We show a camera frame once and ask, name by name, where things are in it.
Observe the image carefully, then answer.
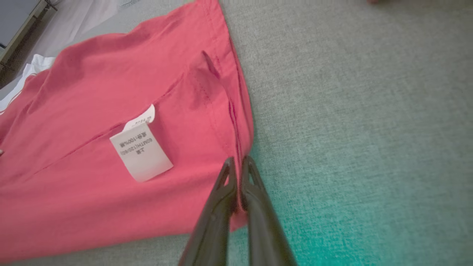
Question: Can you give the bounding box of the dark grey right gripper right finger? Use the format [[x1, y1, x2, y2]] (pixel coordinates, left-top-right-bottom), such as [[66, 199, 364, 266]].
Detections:
[[241, 155, 298, 266]]

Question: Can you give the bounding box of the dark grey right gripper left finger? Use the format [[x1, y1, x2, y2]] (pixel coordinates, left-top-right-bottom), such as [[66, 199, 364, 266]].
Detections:
[[178, 157, 237, 266]]

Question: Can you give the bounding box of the red and white shirt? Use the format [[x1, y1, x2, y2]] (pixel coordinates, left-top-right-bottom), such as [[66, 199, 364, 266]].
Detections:
[[0, 0, 255, 263]]

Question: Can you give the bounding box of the grey and yellow sofa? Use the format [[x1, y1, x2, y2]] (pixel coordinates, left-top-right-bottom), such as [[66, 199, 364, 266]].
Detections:
[[0, 0, 473, 266]]

